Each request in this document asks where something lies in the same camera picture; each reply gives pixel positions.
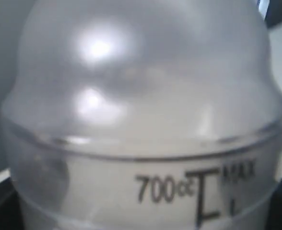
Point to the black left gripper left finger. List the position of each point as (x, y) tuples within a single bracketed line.
[(10, 213)]

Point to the clear plastic shaker bottle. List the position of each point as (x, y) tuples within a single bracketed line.
[(144, 115)]

